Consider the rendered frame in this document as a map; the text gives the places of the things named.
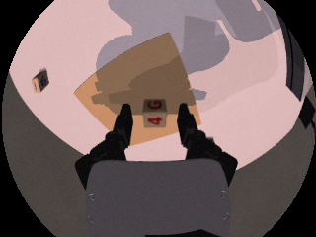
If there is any orange flat mat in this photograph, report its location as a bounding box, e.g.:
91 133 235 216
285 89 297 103
73 33 201 146

